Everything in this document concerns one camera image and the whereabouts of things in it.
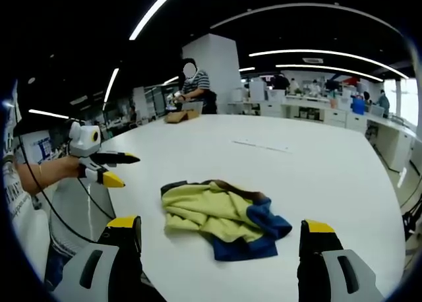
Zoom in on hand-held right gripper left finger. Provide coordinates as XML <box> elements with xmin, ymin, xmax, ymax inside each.
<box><xmin>54</xmin><ymin>215</ymin><xmax>146</xmax><ymax>302</ymax></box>

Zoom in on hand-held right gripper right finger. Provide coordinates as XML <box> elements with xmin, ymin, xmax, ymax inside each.
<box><xmin>296</xmin><ymin>218</ymin><xmax>385</xmax><ymax>302</ymax></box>

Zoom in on yellow and blue garment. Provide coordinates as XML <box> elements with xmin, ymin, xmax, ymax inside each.
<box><xmin>160</xmin><ymin>179</ymin><xmax>293</xmax><ymax>262</ymax></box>

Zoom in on person's left hand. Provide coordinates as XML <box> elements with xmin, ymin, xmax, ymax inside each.
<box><xmin>41</xmin><ymin>156</ymin><xmax>87</xmax><ymax>188</ymax></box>

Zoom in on person's blue jeans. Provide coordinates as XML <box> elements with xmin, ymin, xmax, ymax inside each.
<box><xmin>44</xmin><ymin>245</ymin><xmax>72</xmax><ymax>291</ymax></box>

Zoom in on brown cardboard box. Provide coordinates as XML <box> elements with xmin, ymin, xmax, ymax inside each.
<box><xmin>164</xmin><ymin>109</ymin><xmax>203</xmax><ymax>125</ymax></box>

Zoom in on person's white printed shirt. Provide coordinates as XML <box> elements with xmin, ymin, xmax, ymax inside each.
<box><xmin>2</xmin><ymin>84</ymin><xmax>50</xmax><ymax>283</ymax></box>

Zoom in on white square pillar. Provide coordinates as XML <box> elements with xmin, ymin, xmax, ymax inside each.
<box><xmin>181</xmin><ymin>33</ymin><xmax>244</xmax><ymax>115</ymax></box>

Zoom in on white cabinet counter row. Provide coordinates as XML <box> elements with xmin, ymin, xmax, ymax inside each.
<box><xmin>227</xmin><ymin>92</ymin><xmax>417</xmax><ymax>173</ymax></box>

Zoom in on blue container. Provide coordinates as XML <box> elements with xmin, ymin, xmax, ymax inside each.
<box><xmin>350</xmin><ymin>95</ymin><xmax>367</xmax><ymax>115</ymax></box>

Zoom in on thin black cable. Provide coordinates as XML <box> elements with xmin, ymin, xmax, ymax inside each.
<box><xmin>77</xmin><ymin>175</ymin><xmax>115</xmax><ymax>221</ymax></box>

